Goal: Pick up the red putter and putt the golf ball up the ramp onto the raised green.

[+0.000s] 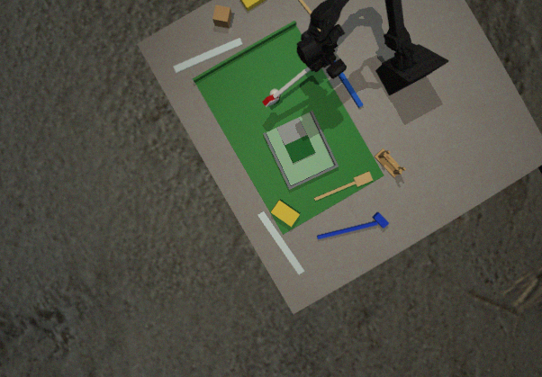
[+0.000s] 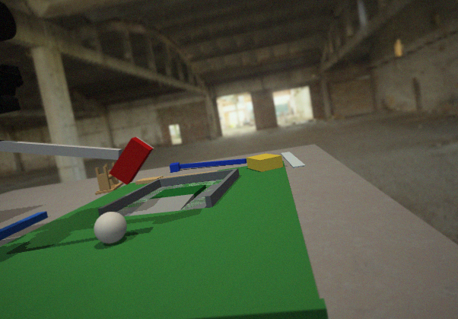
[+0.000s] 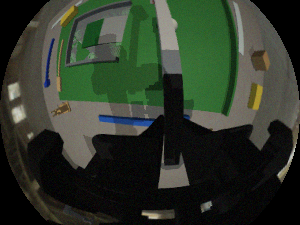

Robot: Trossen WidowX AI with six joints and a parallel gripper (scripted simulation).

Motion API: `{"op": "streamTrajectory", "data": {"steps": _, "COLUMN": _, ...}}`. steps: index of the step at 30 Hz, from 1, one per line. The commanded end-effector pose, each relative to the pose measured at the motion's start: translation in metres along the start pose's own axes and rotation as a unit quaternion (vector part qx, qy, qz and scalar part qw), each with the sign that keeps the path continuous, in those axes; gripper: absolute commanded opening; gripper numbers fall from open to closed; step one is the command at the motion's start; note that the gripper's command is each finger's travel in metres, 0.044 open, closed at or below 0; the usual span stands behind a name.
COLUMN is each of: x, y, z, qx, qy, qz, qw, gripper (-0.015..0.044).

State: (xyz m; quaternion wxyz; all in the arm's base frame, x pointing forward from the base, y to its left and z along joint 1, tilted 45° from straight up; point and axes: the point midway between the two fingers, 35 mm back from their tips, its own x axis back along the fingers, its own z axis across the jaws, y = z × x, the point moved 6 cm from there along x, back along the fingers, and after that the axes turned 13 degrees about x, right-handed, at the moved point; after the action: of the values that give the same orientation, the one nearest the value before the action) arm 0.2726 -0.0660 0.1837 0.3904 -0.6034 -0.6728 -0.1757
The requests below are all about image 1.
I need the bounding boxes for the green flat mat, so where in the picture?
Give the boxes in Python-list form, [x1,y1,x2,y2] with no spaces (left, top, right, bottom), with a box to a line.
[195,26,384,235]

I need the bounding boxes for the red putter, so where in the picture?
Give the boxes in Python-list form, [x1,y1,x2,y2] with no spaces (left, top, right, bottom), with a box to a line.
[262,67,311,107]

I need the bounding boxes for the tan cube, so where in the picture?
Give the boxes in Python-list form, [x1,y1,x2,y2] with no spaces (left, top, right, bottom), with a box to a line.
[212,5,232,29]

